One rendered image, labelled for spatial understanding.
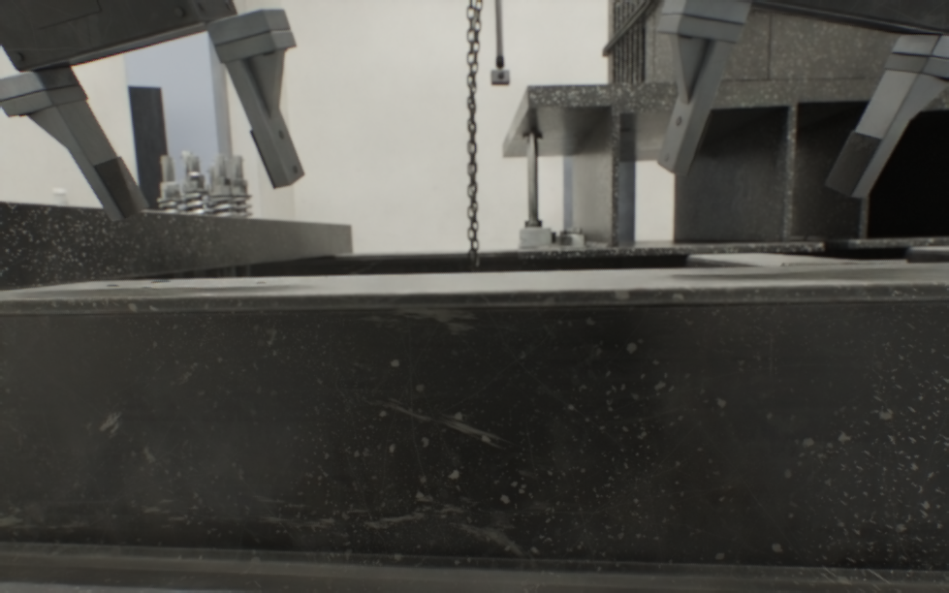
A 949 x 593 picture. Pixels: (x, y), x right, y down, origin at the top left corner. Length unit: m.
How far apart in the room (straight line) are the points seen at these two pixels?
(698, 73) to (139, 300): 0.39
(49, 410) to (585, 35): 3.15
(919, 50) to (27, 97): 0.57
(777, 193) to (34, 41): 0.78
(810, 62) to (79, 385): 0.94
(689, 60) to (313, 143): 3.15
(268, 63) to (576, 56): 3.00
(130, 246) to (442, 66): 2.81
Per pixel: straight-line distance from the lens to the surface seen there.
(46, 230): 0.57
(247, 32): 0.35
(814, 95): 0.88
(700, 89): 0.35
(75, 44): 0.40
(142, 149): 7.94
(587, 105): 0.74
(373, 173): 3.25
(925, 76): 0.43
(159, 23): 0.36
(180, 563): 0.53
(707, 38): 0.35
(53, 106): 0.43
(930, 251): 0.90
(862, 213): 0.92
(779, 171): 0.80
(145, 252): 0.65
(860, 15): 0.38
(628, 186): 1.35
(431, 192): 3.15
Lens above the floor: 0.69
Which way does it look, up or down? 7 degrees down
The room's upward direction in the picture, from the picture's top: 2 degrees counter-clockwise
